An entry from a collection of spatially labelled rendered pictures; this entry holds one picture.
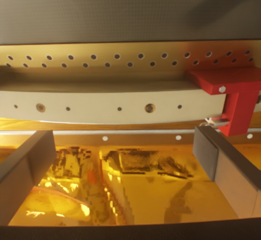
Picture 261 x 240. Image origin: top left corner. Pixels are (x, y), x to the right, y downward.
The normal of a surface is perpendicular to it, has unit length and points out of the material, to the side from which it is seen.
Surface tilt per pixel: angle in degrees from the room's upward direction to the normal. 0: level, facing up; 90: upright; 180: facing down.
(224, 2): 62
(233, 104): 90
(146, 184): 93
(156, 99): 90
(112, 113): 90
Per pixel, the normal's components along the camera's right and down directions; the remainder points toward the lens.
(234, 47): 0.17, 0.81
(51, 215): -0.01, 0.44
